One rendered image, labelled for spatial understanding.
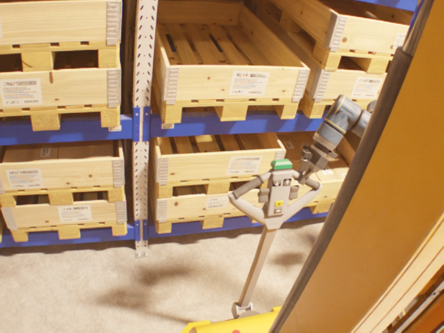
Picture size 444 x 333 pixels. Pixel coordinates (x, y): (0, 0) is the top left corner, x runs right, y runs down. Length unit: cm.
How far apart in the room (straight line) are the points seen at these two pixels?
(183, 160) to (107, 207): 59
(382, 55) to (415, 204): 200
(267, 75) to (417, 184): 170
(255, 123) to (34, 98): 126
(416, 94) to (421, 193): 11
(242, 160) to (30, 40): 140
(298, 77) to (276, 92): 15
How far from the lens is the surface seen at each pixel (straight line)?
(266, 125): 235
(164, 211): 251
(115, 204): 245
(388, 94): 49
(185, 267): 286
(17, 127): 218
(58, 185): 232
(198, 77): 197
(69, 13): 178
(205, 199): 251
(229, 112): 214
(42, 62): 189
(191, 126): 220
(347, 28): 219
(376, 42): 234
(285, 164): 155
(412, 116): 45
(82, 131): 215
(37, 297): 281
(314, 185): 167
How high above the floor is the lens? 235
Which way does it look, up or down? 37 degrees down
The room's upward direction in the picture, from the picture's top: 11 degrees clockwise
